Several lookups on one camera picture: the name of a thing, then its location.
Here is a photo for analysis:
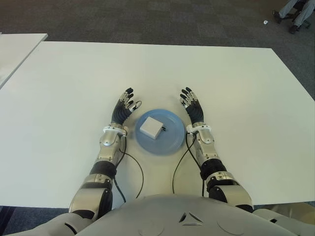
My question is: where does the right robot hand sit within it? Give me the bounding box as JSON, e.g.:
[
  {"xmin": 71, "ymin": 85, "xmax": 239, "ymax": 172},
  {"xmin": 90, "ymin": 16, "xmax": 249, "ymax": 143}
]
[{"xmin": 179, "ymin": 86, "xmax": 205, "ymax": 127}]

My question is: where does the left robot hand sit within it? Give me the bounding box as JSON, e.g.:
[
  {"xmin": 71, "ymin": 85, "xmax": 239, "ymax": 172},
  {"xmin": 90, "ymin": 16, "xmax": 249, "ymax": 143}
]
[{"xmin": 110, "ymin": 87, "xmax": 143, "ymax": 126}]

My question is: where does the white charger with prongs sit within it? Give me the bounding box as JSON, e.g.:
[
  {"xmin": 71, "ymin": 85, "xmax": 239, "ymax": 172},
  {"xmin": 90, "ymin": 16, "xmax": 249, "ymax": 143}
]
[{"xmin": 139, "ymin": 117, "xmax": 168, "ymax": 139}]

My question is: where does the blue round plate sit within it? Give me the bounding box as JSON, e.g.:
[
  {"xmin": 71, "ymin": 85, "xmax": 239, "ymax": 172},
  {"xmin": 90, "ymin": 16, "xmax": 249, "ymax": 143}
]
[{"xmin": 134, "ymin": 108, "xmax": 186, "ymax": 156}]

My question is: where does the grey robot torso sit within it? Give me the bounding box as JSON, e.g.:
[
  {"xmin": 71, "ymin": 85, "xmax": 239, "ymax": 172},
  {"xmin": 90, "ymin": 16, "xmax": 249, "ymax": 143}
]
[{"xmin": 40, "ymin": 193, "xmax": 315, "ymax": 236}]

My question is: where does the white side table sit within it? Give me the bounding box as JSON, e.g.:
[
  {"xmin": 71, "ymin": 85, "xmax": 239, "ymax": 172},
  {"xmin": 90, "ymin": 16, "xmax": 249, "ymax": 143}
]
[{"xmin": 0, "ymin": 33, "xmax": 48, "ymax": 89}]

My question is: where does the person in grey trousers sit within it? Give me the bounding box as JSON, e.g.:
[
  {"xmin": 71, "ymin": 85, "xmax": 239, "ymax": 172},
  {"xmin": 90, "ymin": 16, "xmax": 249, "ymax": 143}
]
[{"xmin": 272, "ymin": 0, "xmax": 315, "ymax": 34}]

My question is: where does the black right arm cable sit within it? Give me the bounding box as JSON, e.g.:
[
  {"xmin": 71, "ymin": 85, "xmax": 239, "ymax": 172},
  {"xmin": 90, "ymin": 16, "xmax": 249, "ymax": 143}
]
[
  {"xmin": 172, "ymin": 132, "xmax": 197, "ymax": 195},
  {"xmin": 186, "ymin": 140, "xmax": 205, "ymax": 198}
]

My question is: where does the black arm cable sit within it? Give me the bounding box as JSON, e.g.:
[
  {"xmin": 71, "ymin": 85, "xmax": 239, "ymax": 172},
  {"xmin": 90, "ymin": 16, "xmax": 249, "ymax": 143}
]
[
  {"xmin": 120, "ymin": 136, "xmax": 145, "ymax": 199},
  {"xmin": 172, "ymin": 132, "xmax": 197, "ymax": 195},
  {"xmin": 186, "ymin": 140, "xmax": 205, "ymax": 198},
  {"xmin": 113, "ymin": 172, "xmax": 127, "ymax": 204}
]

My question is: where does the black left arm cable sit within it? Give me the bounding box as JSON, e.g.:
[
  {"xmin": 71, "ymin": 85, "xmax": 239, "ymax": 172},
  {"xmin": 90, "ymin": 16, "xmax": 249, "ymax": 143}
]
[
  {"xmin": 120, "ymin": 136, "xmax": 145, "ymax": 199},
  {"xmin": 113, "ymin": 172, "xmax": 127, "ymax": 204}
]

